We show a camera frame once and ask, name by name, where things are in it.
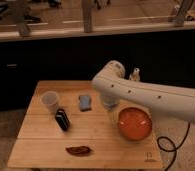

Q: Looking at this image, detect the orange bowl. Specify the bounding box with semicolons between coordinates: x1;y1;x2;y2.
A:
118;107;152;141

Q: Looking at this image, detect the clear plastic bottle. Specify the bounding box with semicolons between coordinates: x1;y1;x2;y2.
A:
129;68;140;81

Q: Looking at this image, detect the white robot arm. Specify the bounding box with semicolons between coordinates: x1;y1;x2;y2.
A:
92;60;195;124

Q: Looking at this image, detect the black cable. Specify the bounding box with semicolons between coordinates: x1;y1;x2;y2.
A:
156;122;191;171

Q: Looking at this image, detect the translucent plastic cup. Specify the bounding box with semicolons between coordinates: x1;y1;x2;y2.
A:
41;91;59;114

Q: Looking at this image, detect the brown chip bag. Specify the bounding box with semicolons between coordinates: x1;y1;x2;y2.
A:
66;146;91;155

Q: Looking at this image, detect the black whiteboard eraser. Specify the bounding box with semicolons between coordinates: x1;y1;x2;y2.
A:
55;109;70;131

